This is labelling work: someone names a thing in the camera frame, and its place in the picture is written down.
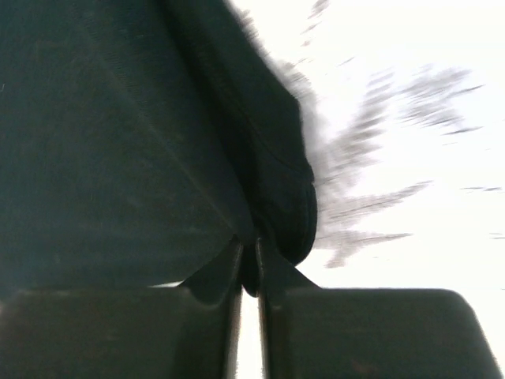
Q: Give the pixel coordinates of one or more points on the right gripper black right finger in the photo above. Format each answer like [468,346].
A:
[314,332]

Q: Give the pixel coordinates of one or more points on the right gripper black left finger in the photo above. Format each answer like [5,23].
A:
[187,331]

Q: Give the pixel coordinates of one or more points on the black t shirt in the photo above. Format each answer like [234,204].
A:
[137,139]

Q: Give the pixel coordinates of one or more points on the floral patterned table mat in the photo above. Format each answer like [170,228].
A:
[402,178]

